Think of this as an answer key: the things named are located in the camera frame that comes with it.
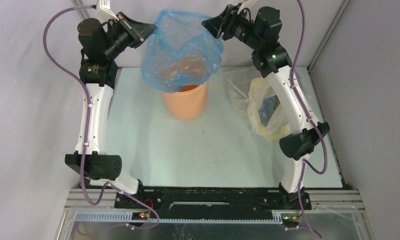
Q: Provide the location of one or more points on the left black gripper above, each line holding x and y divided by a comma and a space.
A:
137, 32

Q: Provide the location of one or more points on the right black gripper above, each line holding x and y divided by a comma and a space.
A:
224, 26

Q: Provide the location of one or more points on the blue plastic trash bag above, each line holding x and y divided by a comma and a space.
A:
180, 52

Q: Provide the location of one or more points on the translucent yellowish plastic bag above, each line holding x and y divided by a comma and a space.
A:
253, 98

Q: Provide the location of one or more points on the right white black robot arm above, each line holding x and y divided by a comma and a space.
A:
272, 60

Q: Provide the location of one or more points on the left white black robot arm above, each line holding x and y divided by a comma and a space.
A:
90, 157

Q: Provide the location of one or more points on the orange plastic trash bin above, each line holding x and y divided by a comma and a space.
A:
188, 103

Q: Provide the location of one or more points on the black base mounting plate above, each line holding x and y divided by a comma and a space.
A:
214, 203

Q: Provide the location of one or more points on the small red-lit circuit board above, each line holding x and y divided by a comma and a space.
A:
141, 216

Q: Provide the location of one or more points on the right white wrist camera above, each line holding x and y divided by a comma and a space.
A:
246, 5

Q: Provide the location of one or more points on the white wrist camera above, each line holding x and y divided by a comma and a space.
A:
246, 5
103, 10

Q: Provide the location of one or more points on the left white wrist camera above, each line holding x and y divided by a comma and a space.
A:
103, 10

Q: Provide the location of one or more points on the left aluminium corner post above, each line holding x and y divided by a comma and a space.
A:
82, 6

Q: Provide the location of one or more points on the aluminium corner post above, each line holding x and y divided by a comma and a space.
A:
82, 6
335, 21

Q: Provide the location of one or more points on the right aluminium corner post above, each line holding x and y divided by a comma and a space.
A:
335, 21

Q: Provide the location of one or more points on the aluminium frame rail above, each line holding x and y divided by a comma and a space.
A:
337, 201

